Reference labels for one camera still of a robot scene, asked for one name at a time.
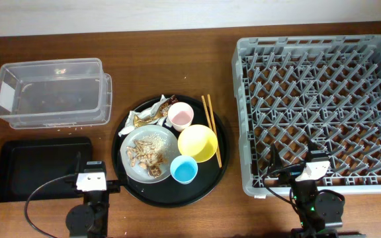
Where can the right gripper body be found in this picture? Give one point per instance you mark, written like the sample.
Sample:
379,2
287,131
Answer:
290,174

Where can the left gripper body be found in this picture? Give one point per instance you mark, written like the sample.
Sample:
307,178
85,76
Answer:
112,186

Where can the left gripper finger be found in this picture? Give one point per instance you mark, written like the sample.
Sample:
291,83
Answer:
78,163
121,173

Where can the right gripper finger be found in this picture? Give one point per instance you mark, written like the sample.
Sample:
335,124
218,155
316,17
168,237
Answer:
312,146
275,160

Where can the grey plate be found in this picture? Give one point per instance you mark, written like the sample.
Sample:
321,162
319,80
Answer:
138,174

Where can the food scraps and rice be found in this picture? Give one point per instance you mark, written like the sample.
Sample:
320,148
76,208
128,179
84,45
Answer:
148,153

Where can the brown gold snack wrapper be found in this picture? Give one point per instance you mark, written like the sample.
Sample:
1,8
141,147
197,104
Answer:
157,111

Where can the blue cup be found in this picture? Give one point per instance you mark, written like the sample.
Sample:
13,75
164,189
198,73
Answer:
184,169

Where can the white napkin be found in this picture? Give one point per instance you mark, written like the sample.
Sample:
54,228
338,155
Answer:
129,127

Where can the yellow bowl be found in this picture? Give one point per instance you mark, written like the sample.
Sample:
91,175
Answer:
199,142

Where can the pink cup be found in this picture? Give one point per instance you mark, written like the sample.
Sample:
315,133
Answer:
180,115

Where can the wooden chopstick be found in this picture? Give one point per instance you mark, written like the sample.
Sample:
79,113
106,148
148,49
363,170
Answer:
218,154
206,109

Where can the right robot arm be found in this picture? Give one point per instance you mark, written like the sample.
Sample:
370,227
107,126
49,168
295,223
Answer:
320,211

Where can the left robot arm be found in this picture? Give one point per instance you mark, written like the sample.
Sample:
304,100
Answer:
89,219

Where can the clear plastic waste bin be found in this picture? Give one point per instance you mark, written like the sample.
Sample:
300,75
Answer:
55,93

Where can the grey dishwasher rack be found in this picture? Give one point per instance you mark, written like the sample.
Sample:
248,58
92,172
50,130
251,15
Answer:
292,90

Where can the round black serving tray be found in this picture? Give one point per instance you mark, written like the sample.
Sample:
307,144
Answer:
171,194

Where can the black rectangular tray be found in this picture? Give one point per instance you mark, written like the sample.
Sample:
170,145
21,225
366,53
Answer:
27,164

